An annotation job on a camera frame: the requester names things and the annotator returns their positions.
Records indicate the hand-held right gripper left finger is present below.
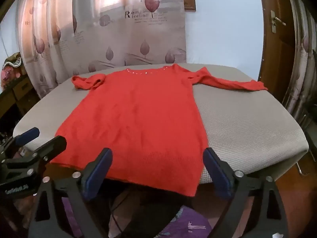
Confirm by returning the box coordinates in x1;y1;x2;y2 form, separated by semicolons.
28;148;113;238

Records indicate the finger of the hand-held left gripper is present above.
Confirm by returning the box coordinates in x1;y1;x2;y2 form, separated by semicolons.
0;136;67;177
0;127;40;156

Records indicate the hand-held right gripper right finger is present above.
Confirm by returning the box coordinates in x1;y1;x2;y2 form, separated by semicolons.
202;147;290;238

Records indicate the red sweater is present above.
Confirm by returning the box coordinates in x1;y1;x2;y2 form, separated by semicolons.
50;64;268;196

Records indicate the wooden cabinet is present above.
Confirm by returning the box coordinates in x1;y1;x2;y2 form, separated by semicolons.
0;76;37;129

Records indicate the person's purple garment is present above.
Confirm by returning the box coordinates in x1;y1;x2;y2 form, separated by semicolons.
61;196;213;238

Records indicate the floral patterned cloth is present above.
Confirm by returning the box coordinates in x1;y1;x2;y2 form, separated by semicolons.
1;52;25;90

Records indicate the leaf-patterned pillow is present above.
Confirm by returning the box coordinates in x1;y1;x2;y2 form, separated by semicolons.
16;0;187;98

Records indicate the wooden door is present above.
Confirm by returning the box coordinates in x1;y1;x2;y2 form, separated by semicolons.
258;0;310;119

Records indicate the leaf print curtain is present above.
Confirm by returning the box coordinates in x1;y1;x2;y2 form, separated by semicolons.
285;0;317;129

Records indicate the brass door handle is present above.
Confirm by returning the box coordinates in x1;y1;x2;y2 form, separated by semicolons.
270;10;286;33

